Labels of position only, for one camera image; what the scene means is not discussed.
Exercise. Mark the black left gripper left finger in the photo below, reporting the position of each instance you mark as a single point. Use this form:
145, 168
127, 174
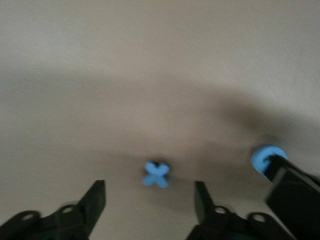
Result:
75, 225

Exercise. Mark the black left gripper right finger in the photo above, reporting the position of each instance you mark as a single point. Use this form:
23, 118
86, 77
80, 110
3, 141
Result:
212, 225

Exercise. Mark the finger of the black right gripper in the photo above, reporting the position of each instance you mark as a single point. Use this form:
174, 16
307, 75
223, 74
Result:
300, 200

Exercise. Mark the blue foam letter G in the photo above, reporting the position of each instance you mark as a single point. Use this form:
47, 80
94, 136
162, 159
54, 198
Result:
257, 157

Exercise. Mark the blue foam letter x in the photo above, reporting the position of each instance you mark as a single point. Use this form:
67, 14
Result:
157, 175

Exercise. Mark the brown table cover sheet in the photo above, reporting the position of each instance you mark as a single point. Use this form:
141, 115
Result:
100, 75

